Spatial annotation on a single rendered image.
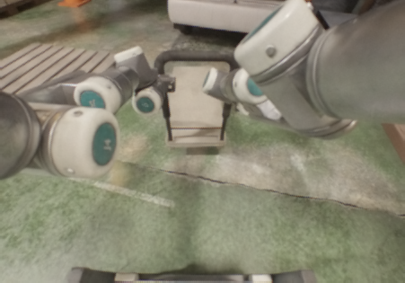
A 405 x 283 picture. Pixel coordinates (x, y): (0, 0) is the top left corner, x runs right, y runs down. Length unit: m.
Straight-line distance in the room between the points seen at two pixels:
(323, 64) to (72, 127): 0.26
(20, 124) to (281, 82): 0.27
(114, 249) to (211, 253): 0.50
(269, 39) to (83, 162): 0.24
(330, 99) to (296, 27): 0.08
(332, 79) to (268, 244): 1.06
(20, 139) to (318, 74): 0.29
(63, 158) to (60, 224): 1.11
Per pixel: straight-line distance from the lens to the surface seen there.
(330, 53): 0.20
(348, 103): 0.19
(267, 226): 1.20
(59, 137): 0.26
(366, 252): 1.44
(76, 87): 0.42
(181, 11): 2.35
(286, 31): 0.22
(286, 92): 0.24
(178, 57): 0.76
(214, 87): 0.54
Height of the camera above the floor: 1.11
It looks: 50 degrees down
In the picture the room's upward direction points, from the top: 3 degrees clockwise
